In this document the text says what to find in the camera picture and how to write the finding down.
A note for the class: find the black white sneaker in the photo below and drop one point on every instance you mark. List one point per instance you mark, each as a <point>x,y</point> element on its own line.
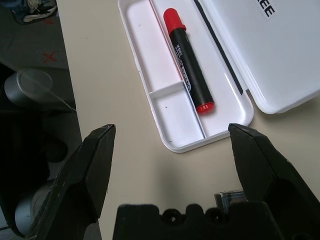
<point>40,10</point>

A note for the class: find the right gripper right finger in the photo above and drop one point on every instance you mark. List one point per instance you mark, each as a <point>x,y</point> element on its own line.
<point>262,170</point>

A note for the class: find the red black whiteboard marker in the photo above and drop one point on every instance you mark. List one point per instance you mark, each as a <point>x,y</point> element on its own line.
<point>192,70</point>

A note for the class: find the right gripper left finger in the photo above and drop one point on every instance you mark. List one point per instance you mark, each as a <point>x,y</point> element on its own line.
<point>80,180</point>

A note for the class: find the white plastic pencil case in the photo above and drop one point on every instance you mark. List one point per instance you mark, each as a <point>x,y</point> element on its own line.
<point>262,50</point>

